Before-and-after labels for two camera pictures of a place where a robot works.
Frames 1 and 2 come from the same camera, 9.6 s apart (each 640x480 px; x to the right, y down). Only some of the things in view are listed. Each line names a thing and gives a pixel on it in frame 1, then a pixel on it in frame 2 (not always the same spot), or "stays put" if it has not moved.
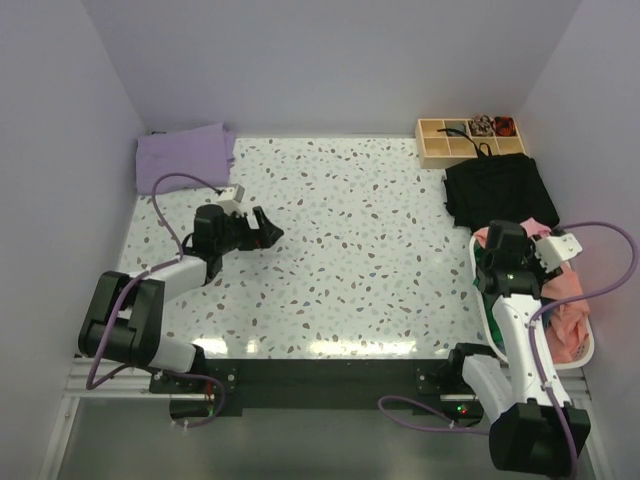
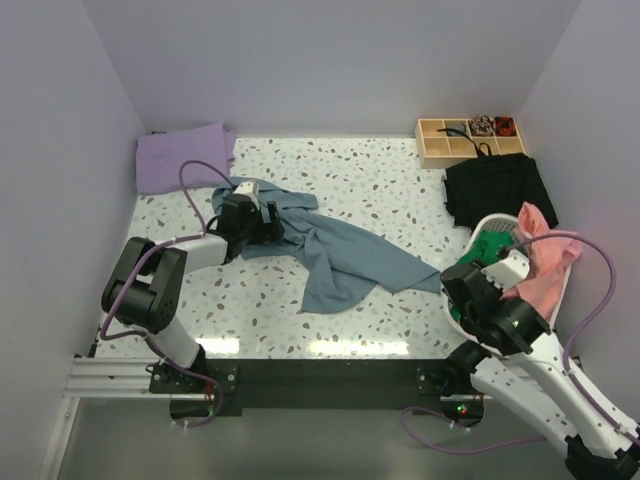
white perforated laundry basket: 582,360 to 499,222
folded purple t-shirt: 204,153 stays put
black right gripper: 526,248 to 497,290
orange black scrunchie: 504,126 stays put
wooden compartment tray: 443,142 stays put
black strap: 478,150 stays put
